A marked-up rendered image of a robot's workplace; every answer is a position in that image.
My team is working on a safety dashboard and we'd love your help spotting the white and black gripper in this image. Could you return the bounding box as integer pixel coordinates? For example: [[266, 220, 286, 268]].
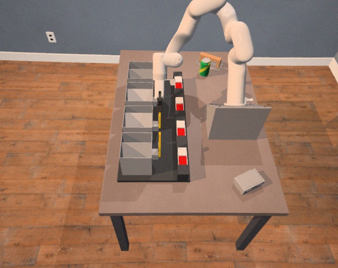
[[153, 79, 165, 112]]

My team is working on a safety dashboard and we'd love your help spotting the green and yellow drink can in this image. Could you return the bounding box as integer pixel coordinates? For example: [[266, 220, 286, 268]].
[[199, 58, 211, 76]]

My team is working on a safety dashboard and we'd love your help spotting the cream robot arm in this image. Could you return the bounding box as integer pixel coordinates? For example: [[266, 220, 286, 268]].
[[153, 0, 254, 106]]

